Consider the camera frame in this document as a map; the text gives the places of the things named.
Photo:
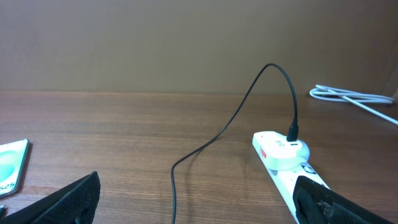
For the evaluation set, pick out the white USB charger adapter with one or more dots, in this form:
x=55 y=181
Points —
x=276 y=153

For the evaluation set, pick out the blue Galaxy smartphone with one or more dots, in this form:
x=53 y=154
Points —
x=13 y=161

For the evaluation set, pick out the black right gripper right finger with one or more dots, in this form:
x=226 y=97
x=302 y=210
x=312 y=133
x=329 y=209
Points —
x=316 y=204

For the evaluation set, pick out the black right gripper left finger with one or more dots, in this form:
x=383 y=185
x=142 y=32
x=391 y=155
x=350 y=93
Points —
x=75 y=203

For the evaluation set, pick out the white power strip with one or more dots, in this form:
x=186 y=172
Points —
x=285 y=181

